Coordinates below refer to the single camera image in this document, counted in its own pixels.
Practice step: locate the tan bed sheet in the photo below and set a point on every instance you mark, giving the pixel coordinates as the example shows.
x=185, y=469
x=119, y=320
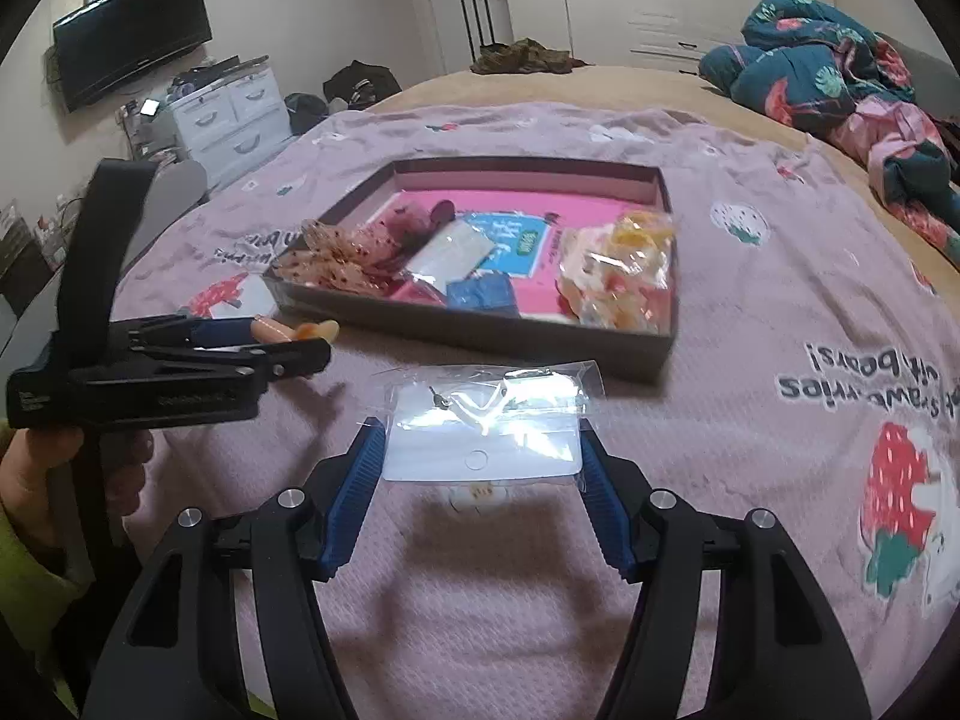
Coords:
x=637, y=90

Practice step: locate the black bag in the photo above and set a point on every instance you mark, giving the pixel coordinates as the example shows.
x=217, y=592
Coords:
x=360, y=86

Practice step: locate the grey headboard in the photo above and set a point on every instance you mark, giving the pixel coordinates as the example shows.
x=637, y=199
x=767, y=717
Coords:
x=930, y=64

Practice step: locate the bag of yellow hair rings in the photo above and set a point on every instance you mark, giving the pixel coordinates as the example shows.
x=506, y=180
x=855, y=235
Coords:
x=637, y=255

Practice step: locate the earring card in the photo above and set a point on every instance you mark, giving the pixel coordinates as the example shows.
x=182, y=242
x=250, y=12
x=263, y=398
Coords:
x=487, y=435

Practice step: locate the white wardrobe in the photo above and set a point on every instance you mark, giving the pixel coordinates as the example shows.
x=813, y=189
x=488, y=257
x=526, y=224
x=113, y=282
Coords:
x=637, y=0

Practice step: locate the clear bag with white card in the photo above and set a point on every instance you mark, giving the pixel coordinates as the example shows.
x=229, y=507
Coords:
x=450, y=251

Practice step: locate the person's left forearm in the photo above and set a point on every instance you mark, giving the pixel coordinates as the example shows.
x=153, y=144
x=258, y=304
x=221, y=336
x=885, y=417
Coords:
x=30, y=585

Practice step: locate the teal floral quilt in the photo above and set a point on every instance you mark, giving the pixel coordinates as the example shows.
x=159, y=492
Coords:
x=810, y=52

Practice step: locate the pink printed blanket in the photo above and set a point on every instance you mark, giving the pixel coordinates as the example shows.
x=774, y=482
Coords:
x=750, y=315

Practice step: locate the dark cloth pile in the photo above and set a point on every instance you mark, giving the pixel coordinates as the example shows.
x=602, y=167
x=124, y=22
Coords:
x=307, y=112

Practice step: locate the olive clothes pile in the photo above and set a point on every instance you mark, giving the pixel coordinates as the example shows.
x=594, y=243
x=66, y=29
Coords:
x=529, y=56

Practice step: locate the brown cardboard box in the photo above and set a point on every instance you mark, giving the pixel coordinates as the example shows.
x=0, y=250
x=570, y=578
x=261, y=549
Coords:
x=487, y=334

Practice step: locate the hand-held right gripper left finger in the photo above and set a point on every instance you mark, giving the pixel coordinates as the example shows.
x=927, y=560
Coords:
x=352, y=510

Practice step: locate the small blue box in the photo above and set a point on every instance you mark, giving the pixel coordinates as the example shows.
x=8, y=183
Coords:
x=484, y=294

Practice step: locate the sheer polka dot hair bow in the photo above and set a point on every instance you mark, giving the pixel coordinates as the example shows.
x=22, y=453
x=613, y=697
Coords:
x=337, y=255

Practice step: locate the maroon hair clip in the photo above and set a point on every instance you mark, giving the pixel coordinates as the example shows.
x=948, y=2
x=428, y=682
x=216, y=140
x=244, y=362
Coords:
x=442, y=211

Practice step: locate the black wall television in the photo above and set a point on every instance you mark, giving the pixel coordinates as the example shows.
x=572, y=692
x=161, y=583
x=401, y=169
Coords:
x=127, y=37

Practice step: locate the pink patterned garment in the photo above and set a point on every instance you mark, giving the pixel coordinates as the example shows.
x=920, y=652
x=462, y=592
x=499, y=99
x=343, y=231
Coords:
x=900, y=157

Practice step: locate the white drawer cabinet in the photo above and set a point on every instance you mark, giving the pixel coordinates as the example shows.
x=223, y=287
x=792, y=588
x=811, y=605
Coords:
x=225, y=127

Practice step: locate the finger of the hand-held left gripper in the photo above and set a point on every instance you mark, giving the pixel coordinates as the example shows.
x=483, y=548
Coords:
x=221, y=330
x=300, y=356

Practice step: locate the person's left hand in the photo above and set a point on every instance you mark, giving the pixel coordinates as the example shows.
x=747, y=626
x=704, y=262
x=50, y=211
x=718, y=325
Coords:
x=37, y=472

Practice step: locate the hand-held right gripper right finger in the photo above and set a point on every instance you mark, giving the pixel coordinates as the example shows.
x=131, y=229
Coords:
x=607, y=510

